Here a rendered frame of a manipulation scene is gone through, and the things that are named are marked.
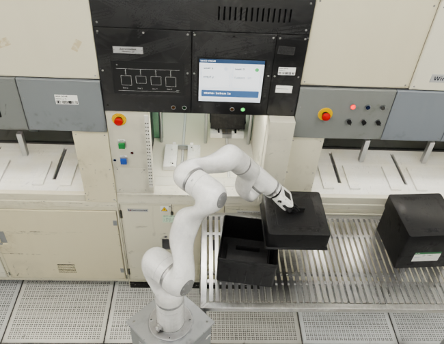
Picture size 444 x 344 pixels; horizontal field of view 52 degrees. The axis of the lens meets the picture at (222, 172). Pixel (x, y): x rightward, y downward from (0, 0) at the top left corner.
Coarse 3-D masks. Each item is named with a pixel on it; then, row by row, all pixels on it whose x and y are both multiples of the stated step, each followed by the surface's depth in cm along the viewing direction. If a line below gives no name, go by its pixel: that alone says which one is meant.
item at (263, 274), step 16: (224, 224) 232; (240, 224) 231; (256, 224) 230; (224, 240) 237; (240, 240) 237; (256, 240) 238; (224, 256) 229; (240, 256) 230; (256, 256) 230; (272, 256) 231; (224, 272) 214; (240, 272) 213; (256, 272) 211; (272, 272) 210
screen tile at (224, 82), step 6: (204, 66) 195; (210, 66) 195; (216, 66) 196; (222, 66) 196; (228, 66) 196; (204, 72) 197; (210, 72) 197; (216, 72) 197; (222, 72) 198; (228, 72) 198; (222, 78) 200; (228, 78) 200; (204, 84) 201; (210, 84) 201; (216, 84) 201; (222, 84) 201; (228, 84) 201
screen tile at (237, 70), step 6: (234, 66) 196; (240, 66) 196; (234, 72) 198; (240, 72) 198; (246, 72) 198; (252, 72) 198; (258, 72) 198; (258, 78) 200; (234, 84) 202; (240, 84) 202; (246, 84) 202; (252, 84) 202; (258, 84) 202
